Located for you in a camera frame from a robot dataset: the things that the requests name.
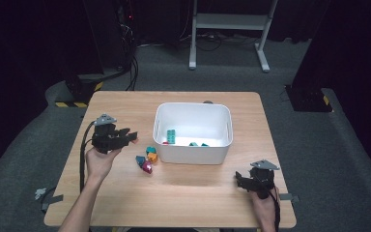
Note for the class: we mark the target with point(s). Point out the white metal desk frame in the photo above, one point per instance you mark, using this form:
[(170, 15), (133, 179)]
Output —
[(230, 22)]

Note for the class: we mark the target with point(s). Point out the white plastic bin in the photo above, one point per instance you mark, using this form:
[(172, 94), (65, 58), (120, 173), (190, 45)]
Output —
[(193, 122)]

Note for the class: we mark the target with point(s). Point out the person's right hand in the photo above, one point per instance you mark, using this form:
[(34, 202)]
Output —
[(264, 209)]

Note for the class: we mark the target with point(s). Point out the red building block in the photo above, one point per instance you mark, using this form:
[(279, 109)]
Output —
[(165, 143)]

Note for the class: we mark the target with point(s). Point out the dark blue building block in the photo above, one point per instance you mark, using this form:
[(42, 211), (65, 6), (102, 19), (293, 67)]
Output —
[(140, 160)]

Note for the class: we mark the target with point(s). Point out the dark equipment rack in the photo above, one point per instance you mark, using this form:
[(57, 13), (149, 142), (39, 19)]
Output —
[(124, 22)]

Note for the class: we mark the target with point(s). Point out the salmon pink building block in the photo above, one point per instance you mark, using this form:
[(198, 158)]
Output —
[(135, 140)]

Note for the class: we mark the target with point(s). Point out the magenta building block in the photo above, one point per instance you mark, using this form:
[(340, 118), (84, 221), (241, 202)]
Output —
[(147, 167)]

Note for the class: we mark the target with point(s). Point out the black stand base striped tape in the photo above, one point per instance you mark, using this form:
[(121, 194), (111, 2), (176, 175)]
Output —
[(77, 90), (307, 100)]

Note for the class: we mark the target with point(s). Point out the person's left hand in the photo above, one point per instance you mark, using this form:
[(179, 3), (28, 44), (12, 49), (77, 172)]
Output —
[(98, 166)]

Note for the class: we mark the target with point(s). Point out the teal building block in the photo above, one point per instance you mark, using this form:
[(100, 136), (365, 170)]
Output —
[(205, 145), (193, 144), (150, 150)]

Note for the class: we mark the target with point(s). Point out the long green building block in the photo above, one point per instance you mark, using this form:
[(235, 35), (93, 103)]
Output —
[(171, 136)]

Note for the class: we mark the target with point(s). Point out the grey tape strip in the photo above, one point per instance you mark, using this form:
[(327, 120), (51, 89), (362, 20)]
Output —
[(290, 197), (53, 200)]

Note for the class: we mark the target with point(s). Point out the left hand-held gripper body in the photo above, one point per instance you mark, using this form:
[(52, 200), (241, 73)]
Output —
[(106, 138)]

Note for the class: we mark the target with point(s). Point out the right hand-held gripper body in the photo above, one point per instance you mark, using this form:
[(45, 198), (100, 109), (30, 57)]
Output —
[(263, 182)]

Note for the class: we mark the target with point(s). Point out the orange building block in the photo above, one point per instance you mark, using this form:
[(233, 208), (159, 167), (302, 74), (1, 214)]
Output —
[(152, 157)]

